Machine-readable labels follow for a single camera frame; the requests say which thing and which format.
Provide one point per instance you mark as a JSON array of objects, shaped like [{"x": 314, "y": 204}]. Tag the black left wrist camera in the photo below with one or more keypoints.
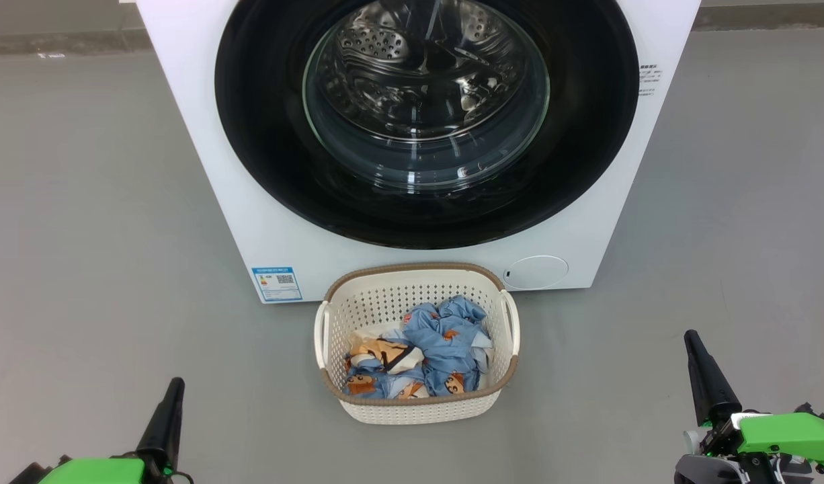
[{"x": 39, "y": 472}]

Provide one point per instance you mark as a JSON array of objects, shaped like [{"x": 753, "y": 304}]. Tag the cream cartoon print garment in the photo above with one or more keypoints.
[{"x": 385, "y": 353}]

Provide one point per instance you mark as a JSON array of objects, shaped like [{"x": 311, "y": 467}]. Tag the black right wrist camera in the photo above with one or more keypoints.
[{"x": 822, "y": 413}]

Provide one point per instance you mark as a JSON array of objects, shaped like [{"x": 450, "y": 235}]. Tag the washing machine door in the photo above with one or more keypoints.
[{"x": 264, "y": 134}]

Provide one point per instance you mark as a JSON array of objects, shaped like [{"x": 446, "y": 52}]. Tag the round white filter cover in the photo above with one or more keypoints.
[{"x": 536, "y": 273}]

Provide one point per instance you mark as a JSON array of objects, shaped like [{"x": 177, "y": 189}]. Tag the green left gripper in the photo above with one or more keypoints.
[{"x": 93, "y": 472}]

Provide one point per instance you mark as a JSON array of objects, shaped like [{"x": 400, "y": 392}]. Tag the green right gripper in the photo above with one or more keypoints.
[{"x": 781, "y": 433}]

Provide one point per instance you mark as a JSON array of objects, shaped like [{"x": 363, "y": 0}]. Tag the blue energy label sticker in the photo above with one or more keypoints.
[{"x": 277, "y": 284}]

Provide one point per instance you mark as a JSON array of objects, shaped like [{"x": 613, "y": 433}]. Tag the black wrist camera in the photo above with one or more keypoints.
[
  {"x": 39, "y": 472},
  {"x": 822, "y": 413}
]

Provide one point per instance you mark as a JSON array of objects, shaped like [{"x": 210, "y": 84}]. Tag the cream perforated laundry basket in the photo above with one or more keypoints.
[{"x": 378, "y": 302}]

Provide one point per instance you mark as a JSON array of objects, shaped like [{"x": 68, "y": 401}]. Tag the white front-load washing machine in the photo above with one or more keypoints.
[{"x": 203, "y": 168}]

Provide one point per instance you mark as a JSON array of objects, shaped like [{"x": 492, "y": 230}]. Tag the blue cartoon print garment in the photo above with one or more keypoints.
[{"x": 445, "y": 346}]

